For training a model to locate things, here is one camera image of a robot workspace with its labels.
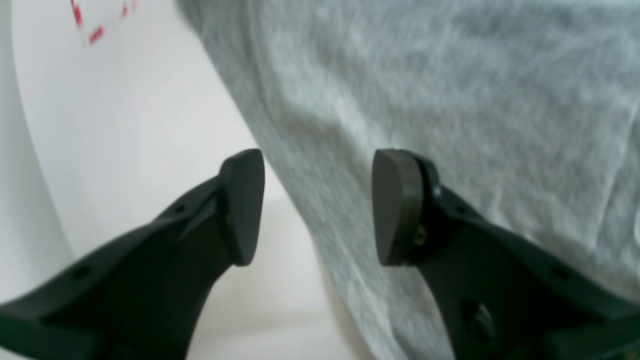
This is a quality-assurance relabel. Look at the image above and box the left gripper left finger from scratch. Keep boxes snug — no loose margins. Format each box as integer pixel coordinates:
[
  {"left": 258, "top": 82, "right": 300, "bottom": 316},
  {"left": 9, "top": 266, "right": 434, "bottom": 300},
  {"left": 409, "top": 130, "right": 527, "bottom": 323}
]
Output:
[{"left": 0, "top": 149, "right": 265, "bottom": 360}]

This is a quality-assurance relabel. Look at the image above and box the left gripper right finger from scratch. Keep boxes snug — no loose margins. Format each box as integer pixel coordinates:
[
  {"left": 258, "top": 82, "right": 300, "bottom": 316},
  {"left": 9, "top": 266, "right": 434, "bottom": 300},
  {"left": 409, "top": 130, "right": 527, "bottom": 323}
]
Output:
[{"left": 371, "top": 148, "right": 640, "bottom": 360}]

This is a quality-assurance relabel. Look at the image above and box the grey t-shirt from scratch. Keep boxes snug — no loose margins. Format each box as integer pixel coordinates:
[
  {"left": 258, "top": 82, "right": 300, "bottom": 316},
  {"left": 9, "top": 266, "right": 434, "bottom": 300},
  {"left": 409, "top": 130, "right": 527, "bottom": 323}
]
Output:
[{"left": 177, "top": 0, "right": 640, "bottom": 360}]

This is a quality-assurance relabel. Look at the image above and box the red tape rectangle marking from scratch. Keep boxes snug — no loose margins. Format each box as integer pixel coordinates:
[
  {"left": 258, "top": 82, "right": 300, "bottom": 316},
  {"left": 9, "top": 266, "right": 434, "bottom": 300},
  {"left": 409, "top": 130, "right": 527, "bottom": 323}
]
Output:
[{"left": 70, "top": 0, "right": 141, "bottom": 47}]

